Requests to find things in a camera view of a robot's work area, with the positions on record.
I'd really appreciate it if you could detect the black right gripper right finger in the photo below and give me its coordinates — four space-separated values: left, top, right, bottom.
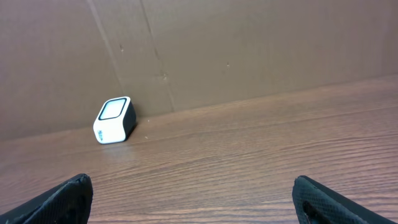
292 175 395 224

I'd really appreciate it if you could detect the white barcode scanner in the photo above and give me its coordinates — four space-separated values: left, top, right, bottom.
93 96 137 144

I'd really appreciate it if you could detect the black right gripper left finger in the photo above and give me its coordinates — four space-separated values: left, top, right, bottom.
1 174 93 224

